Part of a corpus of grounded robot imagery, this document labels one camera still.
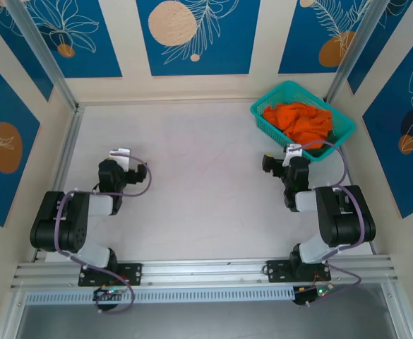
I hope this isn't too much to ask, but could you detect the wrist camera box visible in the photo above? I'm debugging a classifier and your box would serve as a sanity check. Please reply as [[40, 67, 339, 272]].
[[282, 143, 304, 167], [109, 147, 132, 171]]

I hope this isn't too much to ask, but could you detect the grey slotted cable duct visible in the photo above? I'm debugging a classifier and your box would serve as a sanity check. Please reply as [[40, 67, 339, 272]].
[[25, 285, 297, 307]]

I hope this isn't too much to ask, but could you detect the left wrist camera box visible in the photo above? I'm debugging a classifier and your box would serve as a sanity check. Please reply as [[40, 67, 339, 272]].
[[109, 147, 132, 171]]

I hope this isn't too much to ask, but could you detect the aluminium frame leg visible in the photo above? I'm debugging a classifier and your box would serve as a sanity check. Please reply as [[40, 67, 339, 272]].
[[0, 289, 29, 339], [382, 284, 413, 339]]

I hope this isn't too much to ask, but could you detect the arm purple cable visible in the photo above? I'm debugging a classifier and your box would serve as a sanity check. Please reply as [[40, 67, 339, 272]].
[[54, 150, 153, 315], [286, 140, 366, 308]]

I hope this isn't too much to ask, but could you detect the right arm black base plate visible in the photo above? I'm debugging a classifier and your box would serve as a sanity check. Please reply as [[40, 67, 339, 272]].
[[265, 259, 333, 284]]

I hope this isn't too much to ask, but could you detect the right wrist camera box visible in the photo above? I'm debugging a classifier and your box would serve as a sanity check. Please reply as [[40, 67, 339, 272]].
[[282, 143, 304, 167]]

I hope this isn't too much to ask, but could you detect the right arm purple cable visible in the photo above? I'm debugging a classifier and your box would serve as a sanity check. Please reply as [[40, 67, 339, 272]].
[[286, 140, 366, 308]]

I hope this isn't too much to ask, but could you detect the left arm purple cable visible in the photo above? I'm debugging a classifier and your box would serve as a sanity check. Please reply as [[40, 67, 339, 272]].
[[54, 150, 153, 315]]

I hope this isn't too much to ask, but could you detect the aluminium mounting rail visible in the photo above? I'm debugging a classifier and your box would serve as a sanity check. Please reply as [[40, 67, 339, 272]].
[[11, 254, 400, 290]]

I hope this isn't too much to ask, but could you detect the orange t-shirt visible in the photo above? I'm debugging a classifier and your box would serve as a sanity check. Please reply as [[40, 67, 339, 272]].
[[262, 101, 334, 151]]

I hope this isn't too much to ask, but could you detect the teal plastic basket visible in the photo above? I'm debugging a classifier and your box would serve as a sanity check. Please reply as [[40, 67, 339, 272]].
[[250, 80, 357, 166]]

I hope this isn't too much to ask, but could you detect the aluminium frame post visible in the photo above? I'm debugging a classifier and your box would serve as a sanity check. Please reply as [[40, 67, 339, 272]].
[[323, 0, 394, 104], [4, 0, 83, 113]]

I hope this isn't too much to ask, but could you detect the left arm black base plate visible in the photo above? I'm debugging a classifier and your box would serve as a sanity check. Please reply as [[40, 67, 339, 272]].
[[78, 261, 143, 287]]

